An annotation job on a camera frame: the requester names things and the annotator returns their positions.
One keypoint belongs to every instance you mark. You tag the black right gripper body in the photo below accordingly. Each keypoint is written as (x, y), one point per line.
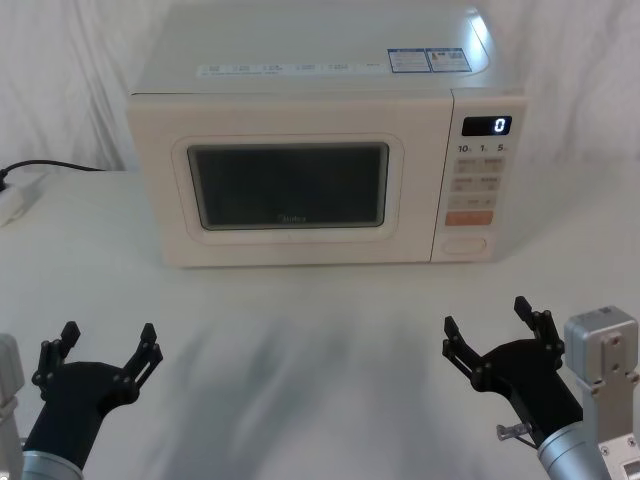
(535, 385)

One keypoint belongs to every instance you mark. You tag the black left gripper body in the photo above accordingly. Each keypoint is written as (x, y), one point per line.
(75, 400)

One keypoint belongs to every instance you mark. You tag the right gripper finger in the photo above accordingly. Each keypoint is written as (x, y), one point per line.
(467, 360)
(545, 335)

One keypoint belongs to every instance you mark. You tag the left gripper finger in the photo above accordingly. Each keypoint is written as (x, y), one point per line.
(52, 352)
(142, 362)

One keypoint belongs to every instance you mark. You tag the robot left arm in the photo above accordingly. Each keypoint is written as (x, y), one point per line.
(9, 400)

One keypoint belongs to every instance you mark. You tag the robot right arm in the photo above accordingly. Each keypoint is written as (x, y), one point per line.
(602, 380)

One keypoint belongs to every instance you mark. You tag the white power strip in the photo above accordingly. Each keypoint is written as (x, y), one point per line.
(17, 200)

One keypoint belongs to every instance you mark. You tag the white table cloth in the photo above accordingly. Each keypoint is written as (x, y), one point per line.
(300, 375)

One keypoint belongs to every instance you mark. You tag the white curtain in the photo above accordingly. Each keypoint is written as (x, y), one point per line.
(65, 75)

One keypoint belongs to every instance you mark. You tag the cream microwave oven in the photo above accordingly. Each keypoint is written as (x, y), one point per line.
(300, 115)

